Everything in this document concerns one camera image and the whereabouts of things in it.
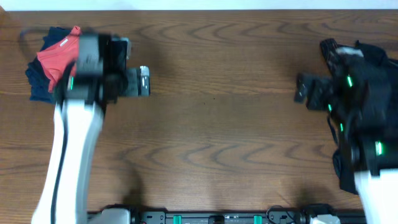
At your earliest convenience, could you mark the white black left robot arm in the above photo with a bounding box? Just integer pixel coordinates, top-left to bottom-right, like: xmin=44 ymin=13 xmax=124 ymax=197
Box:
xmin=31 ymin=66 xmax=150 ymax=224

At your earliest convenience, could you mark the folded navy blue garment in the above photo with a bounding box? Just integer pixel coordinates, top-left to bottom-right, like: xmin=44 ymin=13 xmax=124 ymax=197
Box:
xmin=25 ymin=27 xmax=72 ymax=104

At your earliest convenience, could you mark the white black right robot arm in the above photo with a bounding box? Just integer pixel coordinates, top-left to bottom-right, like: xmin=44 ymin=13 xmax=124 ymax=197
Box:
xmin=294 ymin=73 xmax=397 ymax=223

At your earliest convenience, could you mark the orange printed t-shirt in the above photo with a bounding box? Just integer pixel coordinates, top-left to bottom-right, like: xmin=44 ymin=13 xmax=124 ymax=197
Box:
xmin=37 ymin=26 xmax=82 ymax=92

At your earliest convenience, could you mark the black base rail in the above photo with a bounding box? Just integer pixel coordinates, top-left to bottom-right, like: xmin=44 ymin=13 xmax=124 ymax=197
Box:
xmin=86 ymin=210 xmax=366 ymax=224

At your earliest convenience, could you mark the black clothes pile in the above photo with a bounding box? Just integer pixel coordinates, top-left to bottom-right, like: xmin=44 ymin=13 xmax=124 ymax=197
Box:
xmin=320 ymin=39 xmax=397 ymax=194

